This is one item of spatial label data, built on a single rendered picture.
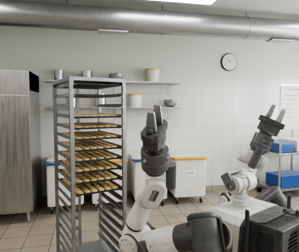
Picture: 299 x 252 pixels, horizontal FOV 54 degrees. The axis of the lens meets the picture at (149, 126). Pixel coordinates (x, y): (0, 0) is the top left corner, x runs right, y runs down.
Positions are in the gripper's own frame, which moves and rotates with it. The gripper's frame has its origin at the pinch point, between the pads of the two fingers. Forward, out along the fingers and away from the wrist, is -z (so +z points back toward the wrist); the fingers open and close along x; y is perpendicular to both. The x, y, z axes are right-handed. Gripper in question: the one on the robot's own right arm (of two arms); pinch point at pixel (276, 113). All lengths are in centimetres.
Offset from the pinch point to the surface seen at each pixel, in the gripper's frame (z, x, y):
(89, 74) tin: 35, 103, 355
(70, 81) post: 33, 100, 113
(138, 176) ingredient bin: 147, -24, 299
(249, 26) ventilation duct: -122, -85, 302
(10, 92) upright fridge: 93, 183, 279
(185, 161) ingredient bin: 100, -85, 309
